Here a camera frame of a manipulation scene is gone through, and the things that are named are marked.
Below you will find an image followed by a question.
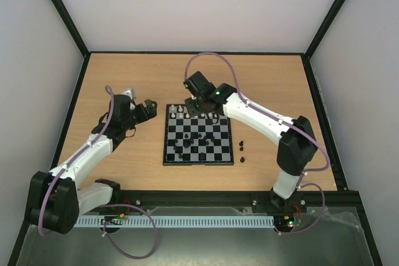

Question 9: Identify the black frame post left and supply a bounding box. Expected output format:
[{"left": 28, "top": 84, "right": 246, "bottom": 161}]
[{"left": 32, "top": 0, "right": 90, "bottom": 58}]

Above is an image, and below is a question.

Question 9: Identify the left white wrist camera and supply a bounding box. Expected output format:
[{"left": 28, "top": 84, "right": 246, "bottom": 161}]
[{"left": 122, "top": 88, "right": 137, "bottom": 101}]

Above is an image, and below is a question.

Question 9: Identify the black frame post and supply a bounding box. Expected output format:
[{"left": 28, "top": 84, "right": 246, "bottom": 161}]
[
  {"left": 32, "top": 0, "right": 90, "bottom": 58},
  {"left": 304, "top": 0, "right": 366, "bottom": 58}
]

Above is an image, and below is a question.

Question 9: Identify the black frame post right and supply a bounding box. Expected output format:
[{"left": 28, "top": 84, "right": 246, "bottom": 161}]
[{"left": 304, "top": 0, "right": 366, "bottom": 58}]

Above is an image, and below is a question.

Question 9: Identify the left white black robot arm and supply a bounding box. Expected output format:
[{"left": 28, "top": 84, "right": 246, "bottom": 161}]
[{"left": 25, "top": 89, "right": 157, "bottom": 236}]

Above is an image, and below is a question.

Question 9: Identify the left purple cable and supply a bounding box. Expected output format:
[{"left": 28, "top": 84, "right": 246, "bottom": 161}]
[{"left": 36, "top": 85, "right": 158, "bottom": 259}]

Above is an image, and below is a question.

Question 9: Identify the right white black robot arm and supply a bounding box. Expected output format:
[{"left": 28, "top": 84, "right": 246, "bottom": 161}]
[{"left": 183, "top": 71, "right": 317, "bottom": 211}]

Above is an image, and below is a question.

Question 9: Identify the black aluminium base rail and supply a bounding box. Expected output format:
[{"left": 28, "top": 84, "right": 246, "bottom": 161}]
[{"left": 84, "top": 189, "right": 362, "bottom": 214}]

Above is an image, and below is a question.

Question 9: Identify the black magnetic chess board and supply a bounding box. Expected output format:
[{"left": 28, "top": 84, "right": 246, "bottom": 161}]
[{"left": 163, "top": 104, "right": 234, "bottom": 166}]

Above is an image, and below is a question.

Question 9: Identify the light blue slotted cable duct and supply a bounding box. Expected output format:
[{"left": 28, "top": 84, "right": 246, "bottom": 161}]
[{"left": 74, "top": 216, "right": 274, "bottom": 229}]

